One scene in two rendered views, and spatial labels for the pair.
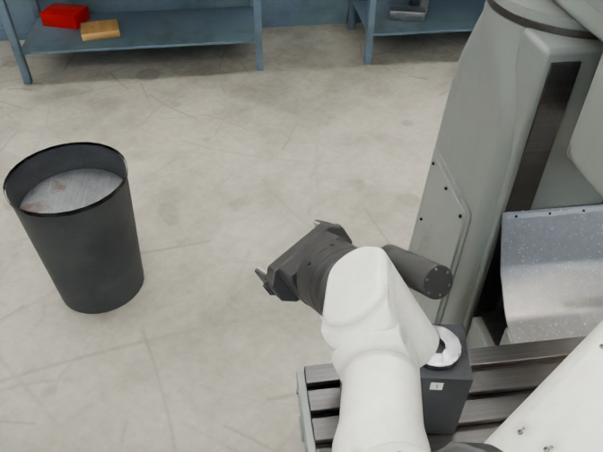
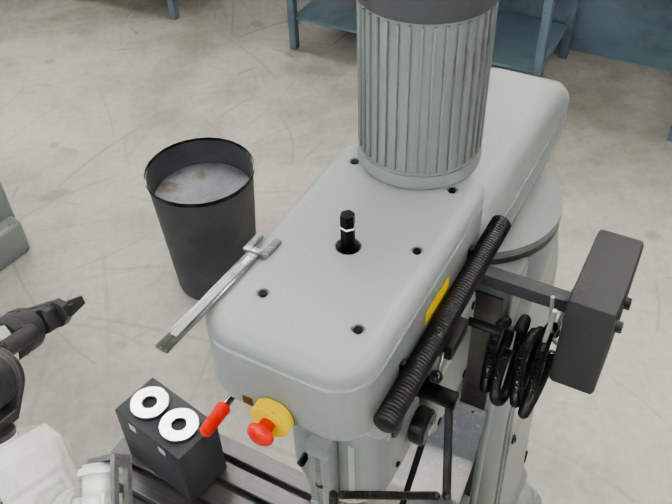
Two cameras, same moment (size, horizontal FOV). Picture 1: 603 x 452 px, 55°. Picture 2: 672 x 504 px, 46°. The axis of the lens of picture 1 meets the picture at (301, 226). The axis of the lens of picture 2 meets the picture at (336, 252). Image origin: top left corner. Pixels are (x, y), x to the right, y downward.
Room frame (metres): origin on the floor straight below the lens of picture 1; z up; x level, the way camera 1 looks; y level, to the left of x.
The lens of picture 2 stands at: (0.00, -1.16, 2.66)
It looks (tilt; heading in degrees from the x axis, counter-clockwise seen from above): 43 degrees down; 37
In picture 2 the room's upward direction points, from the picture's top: 2 degrees counter-clockwise
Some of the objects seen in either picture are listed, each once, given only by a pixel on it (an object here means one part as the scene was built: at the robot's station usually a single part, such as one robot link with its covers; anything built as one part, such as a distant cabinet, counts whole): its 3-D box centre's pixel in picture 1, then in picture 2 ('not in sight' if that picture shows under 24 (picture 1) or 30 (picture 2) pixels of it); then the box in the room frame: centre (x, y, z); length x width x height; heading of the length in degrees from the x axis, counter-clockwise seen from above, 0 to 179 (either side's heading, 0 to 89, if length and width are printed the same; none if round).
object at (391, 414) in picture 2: not in sight; (447, 310); (0.73, -0.81, 1.79); 0.45 x 0.04 x 0.04; 7
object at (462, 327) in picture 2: not in sight; (443, 348); (0.76, -0.80, 1.66); 0.12 x 0.04 x 0.04; 7
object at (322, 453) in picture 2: not in sight; (323, 472); (0.57, -0.69, 1.45); 0.04 x 0.04 x 0.21; 7
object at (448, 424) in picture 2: not in sight; (447, 450); (0.65, -0.88, 1.58); 0.17 x 0.01 x 0.01; 28
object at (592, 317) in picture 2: not in sight; (599, 312); (1.02, -0.97, 1.62); 0.20 x 0.09 x 0.21; 7
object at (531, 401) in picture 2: not in sight; (506, 359); (0.97, -0.84, 1.45); 0.18 x 0.16 x 0.21; 7
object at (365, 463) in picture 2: not in sight; (354, 415); (0.68, -0.67, 1.47); 0.21 x 0.19 x 0.32; 97
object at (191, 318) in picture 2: not in sight; (219, 289); (0.50, -0.58, 1.89); 0.24 x 0.04 x 0.01; 4
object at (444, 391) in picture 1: (400, 376); (171, 437); (0.62, -0.19, 1.07); 0.22 x 0.12 x 0.20; 87
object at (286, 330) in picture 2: not in sight; (353, 278); (0.69, -0.67, 1.81); 0.47 x 0.26 x 0.16; 7
